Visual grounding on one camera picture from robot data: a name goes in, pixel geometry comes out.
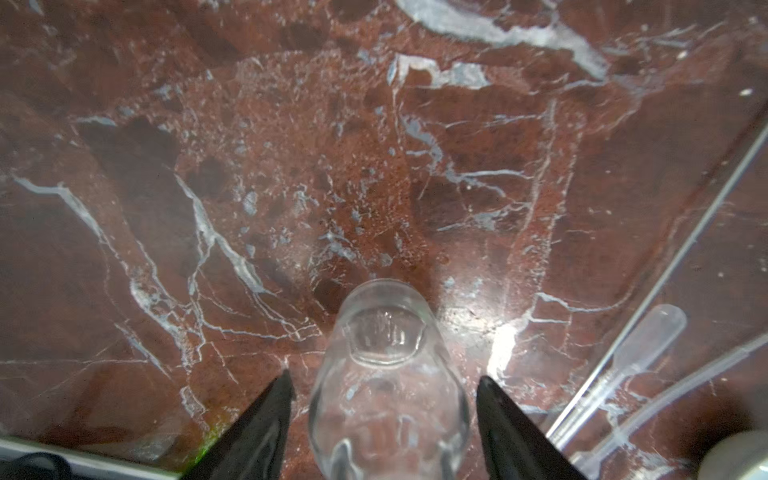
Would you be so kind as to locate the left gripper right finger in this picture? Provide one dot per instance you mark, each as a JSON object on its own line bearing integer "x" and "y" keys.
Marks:
{"x": 514, "y": 448}

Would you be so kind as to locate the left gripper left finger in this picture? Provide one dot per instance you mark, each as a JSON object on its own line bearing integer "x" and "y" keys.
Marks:
{"x": 254, "y": 445}

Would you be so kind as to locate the small clear glass beaker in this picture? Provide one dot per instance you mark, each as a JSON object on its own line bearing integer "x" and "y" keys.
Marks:
{"x": 387, "y": 402}

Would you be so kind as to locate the clear plastic pipette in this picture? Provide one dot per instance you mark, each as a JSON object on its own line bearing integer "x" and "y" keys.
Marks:
{"x": 634, "y": 355}
{"x": 589, "y": 463}

